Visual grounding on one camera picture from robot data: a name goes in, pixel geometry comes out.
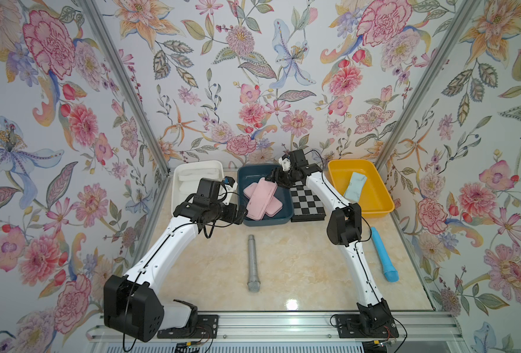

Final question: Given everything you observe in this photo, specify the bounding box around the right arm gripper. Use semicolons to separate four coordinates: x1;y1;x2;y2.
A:
265;167;298;188

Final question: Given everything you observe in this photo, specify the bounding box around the white pencil case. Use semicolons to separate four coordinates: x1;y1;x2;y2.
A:
177;168;220;182

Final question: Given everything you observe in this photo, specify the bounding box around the pink pencil case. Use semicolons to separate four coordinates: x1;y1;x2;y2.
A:
244;182;283;217
247;178;277;221

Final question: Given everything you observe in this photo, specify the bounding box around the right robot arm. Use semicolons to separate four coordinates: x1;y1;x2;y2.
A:
266;149;384;308

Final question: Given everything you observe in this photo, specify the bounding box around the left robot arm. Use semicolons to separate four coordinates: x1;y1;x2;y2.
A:
104;176;247;342

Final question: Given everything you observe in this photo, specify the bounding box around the white storage box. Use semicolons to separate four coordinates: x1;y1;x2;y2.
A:
172;160;224;210

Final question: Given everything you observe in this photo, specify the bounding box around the teal storage box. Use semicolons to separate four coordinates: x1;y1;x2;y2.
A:
237;164;294;227

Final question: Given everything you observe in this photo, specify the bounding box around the yellow storage box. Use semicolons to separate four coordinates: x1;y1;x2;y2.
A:
328;160;395;219

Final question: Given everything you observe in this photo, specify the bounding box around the grey cylindrical pencil case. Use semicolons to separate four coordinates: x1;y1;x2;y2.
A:
247;235;260;293

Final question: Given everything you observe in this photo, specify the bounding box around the black white checkerboard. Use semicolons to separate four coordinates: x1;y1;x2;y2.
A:
290;181;326;222

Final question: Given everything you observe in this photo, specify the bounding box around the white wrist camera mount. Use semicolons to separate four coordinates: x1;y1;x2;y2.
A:
278;156;291;172

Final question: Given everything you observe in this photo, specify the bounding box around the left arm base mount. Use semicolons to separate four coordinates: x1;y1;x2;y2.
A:
157;300;219;339

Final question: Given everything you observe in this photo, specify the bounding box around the aluminium front rail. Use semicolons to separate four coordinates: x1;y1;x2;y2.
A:
84;311;469;352

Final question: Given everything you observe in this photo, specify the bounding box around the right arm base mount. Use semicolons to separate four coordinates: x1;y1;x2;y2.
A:
329;299;400;340

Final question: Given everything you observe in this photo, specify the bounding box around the left aluminium corner post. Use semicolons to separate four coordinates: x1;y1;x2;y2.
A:
76;0;172;174

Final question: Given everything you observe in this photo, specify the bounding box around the aluminium corner post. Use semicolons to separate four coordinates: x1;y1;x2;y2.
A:
374;1;479;170
76;0;172;174

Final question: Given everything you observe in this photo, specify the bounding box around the right aluminium corner post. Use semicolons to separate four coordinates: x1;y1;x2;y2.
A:
374;1;479;170

